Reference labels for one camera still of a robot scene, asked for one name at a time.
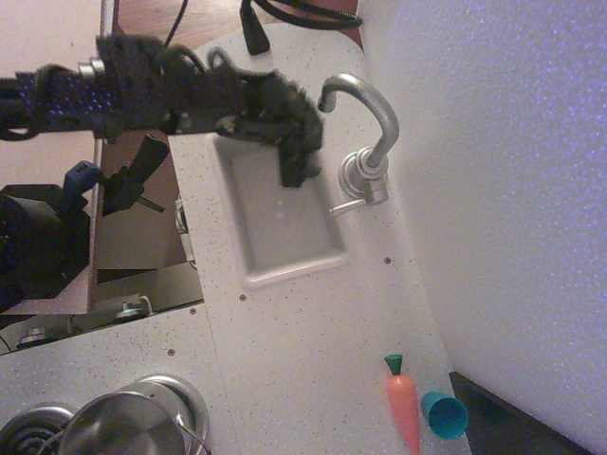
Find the silver curved faucet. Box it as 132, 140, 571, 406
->
316, 73, 401, 217

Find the teal plastic cup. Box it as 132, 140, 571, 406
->
421, 391, 469, 440

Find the orange toy carrot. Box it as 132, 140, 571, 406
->
384, 355, 420, 455

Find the thin black cable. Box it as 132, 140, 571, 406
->
163, 0, 190, 48

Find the black strap end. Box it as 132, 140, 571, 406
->
240, 0, 271, 56

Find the white toy sink basin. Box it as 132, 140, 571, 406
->
207, 136, 348, 288

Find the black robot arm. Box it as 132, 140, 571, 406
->
1, 35, 323, 188

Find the silver stove burner ring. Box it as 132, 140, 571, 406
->
133, 373, 211, 442

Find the blue black clamp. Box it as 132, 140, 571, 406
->
58, 135, 169, 216

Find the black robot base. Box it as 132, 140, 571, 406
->
1, 184, 90, 312

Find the silver stove knob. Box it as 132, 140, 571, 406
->
113, 296, 154, 324
17, 327, 48, 350

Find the silver stove burner coil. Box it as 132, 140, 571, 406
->
1, 404, 75, 454

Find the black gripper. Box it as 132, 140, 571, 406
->
208, 68, 323, 189

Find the stainless steel pot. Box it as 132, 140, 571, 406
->
59, 374, 210, 454

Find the thick black braided cable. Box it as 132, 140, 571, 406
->
255, 0, 364, 30

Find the silver stove knob left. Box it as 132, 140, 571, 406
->
17, 327, 48, 350

